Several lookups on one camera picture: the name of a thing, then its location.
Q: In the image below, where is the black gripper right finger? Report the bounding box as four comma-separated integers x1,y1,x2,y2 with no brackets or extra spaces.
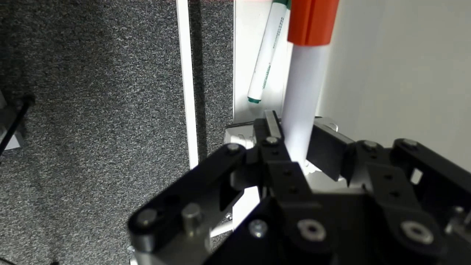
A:
306,119,471,247

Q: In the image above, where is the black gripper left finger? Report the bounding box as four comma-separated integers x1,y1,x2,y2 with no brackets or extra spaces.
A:
126,109,310,255

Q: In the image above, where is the orange capped white marker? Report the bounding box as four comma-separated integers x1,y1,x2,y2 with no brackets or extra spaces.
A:
281,0,341,166

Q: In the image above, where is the large whiteboard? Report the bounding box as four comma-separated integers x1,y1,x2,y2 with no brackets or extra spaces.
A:
318,0,471,174

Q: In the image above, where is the white whiteboard tray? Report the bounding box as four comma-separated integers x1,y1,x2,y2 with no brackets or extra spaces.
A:
229,0,347,197

